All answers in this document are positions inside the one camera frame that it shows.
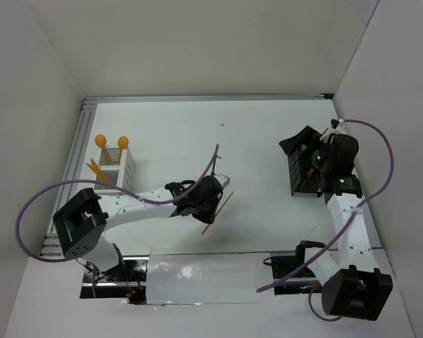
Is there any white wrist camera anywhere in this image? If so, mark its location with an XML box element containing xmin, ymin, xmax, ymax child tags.
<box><xmin>215</xmin><ymin>174</ymin><xmax>230</xmax><ymax>189</ymax></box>
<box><xmin>319</xmin><ymin>119</ymin><xmax>348</xmax><ymax>143</ymax></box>

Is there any black utensil caddy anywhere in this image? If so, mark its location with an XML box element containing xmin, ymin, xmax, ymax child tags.
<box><xmin>288</xmin><ymin>144</ymin><xmax>321</xmax><ymax>196</ymax></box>

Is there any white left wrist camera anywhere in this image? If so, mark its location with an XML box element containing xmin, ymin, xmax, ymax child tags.
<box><xmin>215</xmin><ymin>174</ymin><xmax>230</xmax><ymax>189</ymax></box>

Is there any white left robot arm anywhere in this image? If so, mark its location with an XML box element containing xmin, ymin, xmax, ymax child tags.
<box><xmin>53</xmin><ymin>174</ymin><xmax>230</xmax><ymax>281</ymax></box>

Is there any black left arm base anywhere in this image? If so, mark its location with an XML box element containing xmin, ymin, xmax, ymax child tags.
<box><xmin>77</xmin><ymin>256</ymin><xmax>149</xmax><ymax>305</ymax></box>

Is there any aluminium rail back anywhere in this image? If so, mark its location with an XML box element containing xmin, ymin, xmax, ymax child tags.
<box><xmin>84</xmin><ymin>94</ymin><xmax>334</xmax><ymax>105</ymax></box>

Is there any white tape sheet front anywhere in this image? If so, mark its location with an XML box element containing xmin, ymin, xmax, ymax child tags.
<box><xmin>146</xmin><ymin>253</ymin><xmax>276</xmax><ymax>305</ymax></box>

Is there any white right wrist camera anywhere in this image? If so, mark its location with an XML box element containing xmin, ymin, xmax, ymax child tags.
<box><xmin>319</xmin><ymin>119</ymin><xmax>348</xmax><ymax>143</ymax></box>

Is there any white utensil caddy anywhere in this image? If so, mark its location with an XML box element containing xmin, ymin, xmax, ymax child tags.
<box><xmin>92</xmin><ymin>146</ymin><xmax>135</xmax><ymax>190</ymax></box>

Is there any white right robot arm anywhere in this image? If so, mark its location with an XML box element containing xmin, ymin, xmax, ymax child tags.
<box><xmin>279</xmin><ymin>126</ymin><xmax>393</xmax><ymax>321</ymax></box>

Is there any aluminium rail left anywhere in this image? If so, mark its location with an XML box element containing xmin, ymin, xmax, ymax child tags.
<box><xmin>39</xmin><ymin>99</ymin><xmax>97</xmax><ymax>260</ymax></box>

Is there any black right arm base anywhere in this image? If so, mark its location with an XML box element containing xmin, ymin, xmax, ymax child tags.
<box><xmin>263</xmin><ymin>240</ymin><xmax>325</xmax><ymax>295</ymax></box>

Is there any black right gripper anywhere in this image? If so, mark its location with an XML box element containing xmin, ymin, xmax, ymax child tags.
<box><xmin>279</xmin><ymin>125</ymin><xmax>333</xmax><ymax>173</ymax></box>

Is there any aluminium rail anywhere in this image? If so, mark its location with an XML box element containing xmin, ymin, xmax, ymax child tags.
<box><xmin>39</xmin><ymin>99</ymin><xmax>97</xmax><ymax>260</ymax></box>
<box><xmin>84</xmin><ymin>94</ymin><xmax>334</xmax><ymax>105</ymax></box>

